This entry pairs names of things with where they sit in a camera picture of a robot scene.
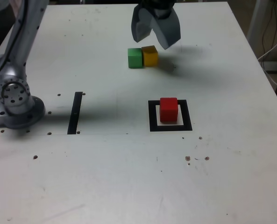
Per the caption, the black tape square outline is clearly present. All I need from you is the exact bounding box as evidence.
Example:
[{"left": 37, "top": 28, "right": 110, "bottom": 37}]
[{"left": 148, "top": 99, "right": 193, "bottom": 132}]

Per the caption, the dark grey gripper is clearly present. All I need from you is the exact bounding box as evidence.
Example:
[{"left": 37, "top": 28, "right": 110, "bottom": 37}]
[{"left": 131, "top": 4, "right": 182, "bottom": 50}]

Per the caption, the white cable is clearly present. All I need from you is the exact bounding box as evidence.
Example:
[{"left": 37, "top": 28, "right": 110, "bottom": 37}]
[{"left": 257, "top": 31, "right": 277, "bottom": 89}]

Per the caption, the green cube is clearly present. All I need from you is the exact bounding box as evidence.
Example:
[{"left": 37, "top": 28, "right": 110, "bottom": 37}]
[{"left": 127, "top": 48, "right": 143, "bottom": 69}]

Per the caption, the red cube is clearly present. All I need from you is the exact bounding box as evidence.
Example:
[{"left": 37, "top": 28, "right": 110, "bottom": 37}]
[{"left": 159, "top": 97, "right": 178, "bottom": 124}]

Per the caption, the thin black cable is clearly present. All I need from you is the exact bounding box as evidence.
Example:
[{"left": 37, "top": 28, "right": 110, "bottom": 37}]
[{"left": 262, "top": 0, "right": 277, "bottom": 56}]

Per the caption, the black tape strip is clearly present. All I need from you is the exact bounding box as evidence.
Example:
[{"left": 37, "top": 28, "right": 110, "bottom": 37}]
[{"left": 67, "top": 91, "right": 84, "bottom": 135}]

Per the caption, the white metal post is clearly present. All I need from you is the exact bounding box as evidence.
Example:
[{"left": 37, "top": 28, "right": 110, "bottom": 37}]
[{"left": 247, "top": 0, "right": 270, "bottom": 42}]

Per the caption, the yellow cube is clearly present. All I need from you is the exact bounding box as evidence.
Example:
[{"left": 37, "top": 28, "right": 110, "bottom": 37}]
[{"left": 141, "top": 45, "right": 159, "bottom": 67}]

